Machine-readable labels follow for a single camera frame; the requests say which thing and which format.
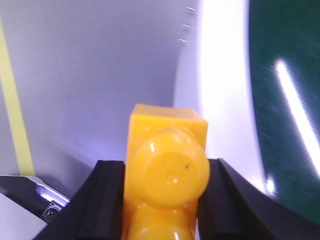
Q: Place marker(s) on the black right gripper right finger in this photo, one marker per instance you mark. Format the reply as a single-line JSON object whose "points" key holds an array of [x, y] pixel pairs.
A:
{"points": [[232, 209]]}

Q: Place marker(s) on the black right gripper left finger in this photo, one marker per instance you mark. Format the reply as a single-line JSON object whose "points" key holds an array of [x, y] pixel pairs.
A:
{"points": [[95, 212]]}

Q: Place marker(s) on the yellow studded toy brick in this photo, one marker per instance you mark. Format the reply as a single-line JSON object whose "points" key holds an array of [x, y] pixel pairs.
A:
{"points": [[166, 172]]}

